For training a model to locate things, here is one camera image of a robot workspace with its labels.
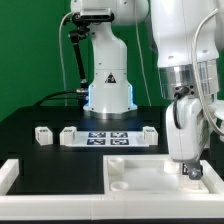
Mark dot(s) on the camera on black mount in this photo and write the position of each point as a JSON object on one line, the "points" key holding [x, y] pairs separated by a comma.
{"points": [[82, 20]]}

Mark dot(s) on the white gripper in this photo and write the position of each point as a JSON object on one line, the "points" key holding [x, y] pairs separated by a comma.
{"points": [[187, 143]]}

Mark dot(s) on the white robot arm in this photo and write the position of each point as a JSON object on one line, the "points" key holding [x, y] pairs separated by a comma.
{"points": [[187, 34]]}

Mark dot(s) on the white U-shaped obstacle fence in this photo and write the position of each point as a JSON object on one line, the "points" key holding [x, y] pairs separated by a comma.
{"points": [[111, 205]]}

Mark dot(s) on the white marker base plate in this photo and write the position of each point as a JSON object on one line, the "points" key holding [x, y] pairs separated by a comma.
{"points": [[107, 139]]}

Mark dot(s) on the white square tabletop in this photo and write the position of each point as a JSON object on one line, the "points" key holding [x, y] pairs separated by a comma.
{"points": [[155, 174]]}

